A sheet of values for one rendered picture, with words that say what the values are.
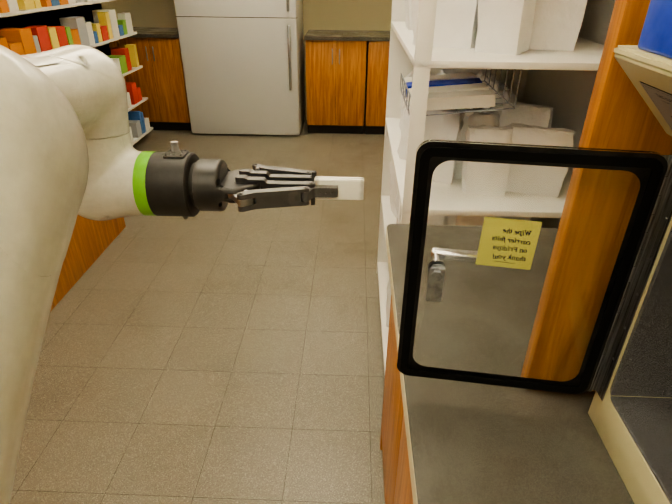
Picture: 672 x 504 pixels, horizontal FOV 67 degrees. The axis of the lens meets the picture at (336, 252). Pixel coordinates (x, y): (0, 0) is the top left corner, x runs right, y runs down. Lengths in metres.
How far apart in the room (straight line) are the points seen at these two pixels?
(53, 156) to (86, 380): 2.25
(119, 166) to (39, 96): 0.46
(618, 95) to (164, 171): 0.60
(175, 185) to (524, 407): 0.66
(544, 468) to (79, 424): 1.85
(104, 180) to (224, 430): 1.52
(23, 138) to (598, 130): 0.65
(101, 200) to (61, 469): 1.56
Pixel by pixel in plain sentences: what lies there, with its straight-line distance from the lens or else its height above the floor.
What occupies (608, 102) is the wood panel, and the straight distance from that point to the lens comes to 0.75.
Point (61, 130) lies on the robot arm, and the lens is 0.30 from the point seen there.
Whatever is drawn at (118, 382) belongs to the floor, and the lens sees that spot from 2.45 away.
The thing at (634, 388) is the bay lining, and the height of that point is 1.03.
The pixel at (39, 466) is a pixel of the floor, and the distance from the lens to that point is 2.25.
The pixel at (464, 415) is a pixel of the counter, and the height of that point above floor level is 0.94.
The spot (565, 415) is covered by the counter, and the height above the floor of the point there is 0.94.
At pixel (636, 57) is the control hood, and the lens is 0.63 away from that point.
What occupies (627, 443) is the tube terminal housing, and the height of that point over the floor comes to 1.00.
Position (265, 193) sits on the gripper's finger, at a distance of 0.68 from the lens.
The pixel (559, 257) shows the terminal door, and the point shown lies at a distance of 0.76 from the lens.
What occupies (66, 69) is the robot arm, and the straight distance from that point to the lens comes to 0.69.
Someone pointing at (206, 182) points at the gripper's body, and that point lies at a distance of 0.71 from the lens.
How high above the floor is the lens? 1.58
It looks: 30 degrees down
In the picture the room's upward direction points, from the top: 1 degrees clockwise
